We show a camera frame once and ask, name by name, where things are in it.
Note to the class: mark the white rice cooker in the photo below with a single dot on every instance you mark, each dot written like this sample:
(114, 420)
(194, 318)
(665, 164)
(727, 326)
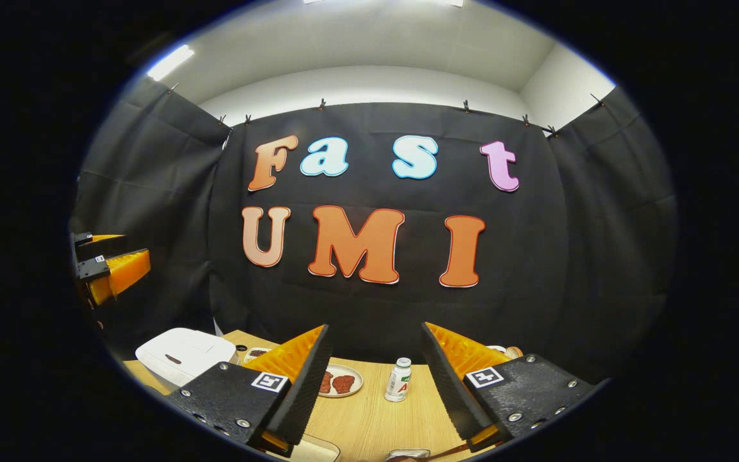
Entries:
(177, 356)

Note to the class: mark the white round plate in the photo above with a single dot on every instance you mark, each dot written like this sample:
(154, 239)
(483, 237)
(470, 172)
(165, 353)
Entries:
(344, 369)

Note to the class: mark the grey chopstick holder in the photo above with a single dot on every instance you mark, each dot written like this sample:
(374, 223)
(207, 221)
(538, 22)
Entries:
(408, 452)

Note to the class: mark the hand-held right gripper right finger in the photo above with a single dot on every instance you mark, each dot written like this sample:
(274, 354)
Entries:
(446, 385)

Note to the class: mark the wooden spoon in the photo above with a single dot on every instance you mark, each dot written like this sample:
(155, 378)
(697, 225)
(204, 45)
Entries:
(453, 452)

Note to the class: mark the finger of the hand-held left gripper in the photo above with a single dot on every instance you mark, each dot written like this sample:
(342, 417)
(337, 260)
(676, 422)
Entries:
(103, 247)
(126, 273)

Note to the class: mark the white divided bean dish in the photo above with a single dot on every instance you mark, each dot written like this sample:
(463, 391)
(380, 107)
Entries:
(255, 354)

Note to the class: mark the white toaster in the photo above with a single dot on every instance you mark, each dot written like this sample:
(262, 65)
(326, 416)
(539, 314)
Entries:
(498, 349)

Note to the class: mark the red meat piece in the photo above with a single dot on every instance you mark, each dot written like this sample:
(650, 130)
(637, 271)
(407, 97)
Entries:
(326, 382)
(344, 384)

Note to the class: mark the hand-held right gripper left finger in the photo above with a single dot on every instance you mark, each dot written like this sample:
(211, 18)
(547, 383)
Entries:
(305, 385)

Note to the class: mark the ceiling light panel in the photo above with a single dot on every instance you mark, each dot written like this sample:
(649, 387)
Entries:
(170, 61)

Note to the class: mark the white bottle green label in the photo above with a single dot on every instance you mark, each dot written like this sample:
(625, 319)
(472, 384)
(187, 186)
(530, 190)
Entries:
(399, 382)

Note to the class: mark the toast slice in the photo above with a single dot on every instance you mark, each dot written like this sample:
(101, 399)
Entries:
(514, 351)

